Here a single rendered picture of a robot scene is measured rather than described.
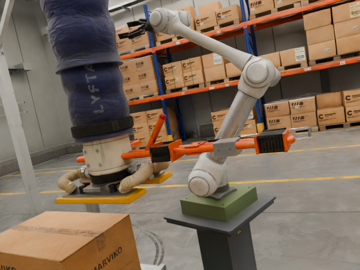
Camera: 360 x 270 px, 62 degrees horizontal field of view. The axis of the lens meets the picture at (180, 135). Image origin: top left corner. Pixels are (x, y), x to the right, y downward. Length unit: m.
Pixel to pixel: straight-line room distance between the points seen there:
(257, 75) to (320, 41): 6.75
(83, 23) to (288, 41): 8.58
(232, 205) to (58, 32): 1.19
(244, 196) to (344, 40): 6.65
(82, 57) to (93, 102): 0.15
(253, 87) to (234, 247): 0.93
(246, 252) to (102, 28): 1.48
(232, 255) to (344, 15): 6.97
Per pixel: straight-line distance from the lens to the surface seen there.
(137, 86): 9.38
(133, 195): 0.99
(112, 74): 1.07
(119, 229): 1.43
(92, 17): 1.09
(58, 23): 1.10
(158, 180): 1.11
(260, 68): 1.38
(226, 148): 0.89
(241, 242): 1.91
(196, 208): 1.77
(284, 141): 0.83
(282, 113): 8.08
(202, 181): 1.50
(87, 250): 1.30
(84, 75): 1.05
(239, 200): 1.74
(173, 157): 0.96
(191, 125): 10.12
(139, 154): 1.03
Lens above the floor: 1.44
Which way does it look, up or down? 7 degrees down
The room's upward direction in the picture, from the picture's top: 11 degrees counter-clockwise
